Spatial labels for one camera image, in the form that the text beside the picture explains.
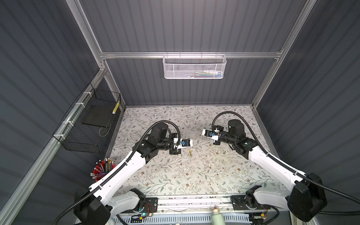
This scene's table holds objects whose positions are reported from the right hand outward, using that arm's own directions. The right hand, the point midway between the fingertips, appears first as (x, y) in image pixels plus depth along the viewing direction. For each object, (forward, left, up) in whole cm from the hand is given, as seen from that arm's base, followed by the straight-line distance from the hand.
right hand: (207, 129), depth 78 cm
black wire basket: (-3, +65, +8) cm, 66 cm away
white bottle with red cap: (-40, -2, -15) cm, 43 cm away
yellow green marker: (+15, +54, +6) cm, 56 cm away
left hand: (-8, +11, +2) cm, 14 cm away
